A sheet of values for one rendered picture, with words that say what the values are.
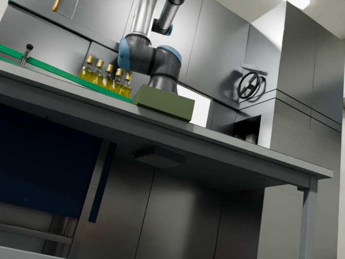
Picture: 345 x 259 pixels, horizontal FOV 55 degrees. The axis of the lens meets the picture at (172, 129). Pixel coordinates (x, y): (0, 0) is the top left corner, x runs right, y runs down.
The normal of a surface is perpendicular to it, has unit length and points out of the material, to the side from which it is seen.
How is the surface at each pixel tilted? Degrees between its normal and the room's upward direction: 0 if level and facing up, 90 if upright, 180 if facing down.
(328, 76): 90
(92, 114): 90
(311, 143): 90
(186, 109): 90
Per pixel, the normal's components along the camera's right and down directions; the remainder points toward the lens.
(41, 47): 0.51, -0.18
